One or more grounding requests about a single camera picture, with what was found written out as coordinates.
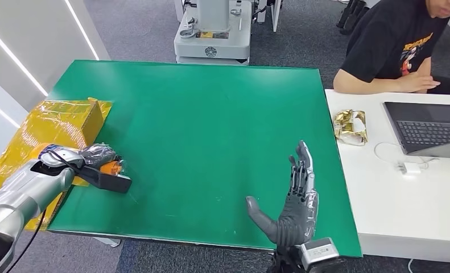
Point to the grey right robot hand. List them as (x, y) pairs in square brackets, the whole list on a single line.
[(294, 222)]

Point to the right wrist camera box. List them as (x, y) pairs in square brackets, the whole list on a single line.
[(319, 254)]

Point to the white power adapter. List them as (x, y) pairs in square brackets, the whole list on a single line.
[(409, 167)]

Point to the crumpled gold foil wrapper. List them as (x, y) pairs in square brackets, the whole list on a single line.
[(350, 127)]

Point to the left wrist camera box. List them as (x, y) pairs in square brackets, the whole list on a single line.
[(113, 184)]

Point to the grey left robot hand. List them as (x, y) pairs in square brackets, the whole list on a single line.
[(98, 155)]

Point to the dark grey laptop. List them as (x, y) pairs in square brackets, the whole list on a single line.
[(428, 128)]

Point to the person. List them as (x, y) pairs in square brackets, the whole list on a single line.
[(386, 41)]

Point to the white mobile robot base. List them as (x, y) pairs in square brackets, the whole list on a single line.
[(211, 39)]

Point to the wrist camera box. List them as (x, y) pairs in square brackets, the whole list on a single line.
[(319, 254), (113, 184)]

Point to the white furniture leg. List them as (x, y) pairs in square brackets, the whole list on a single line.
[(276, 14)]

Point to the yellow tape-wrapped cardboard box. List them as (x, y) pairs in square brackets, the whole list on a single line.
[(59, 120)]

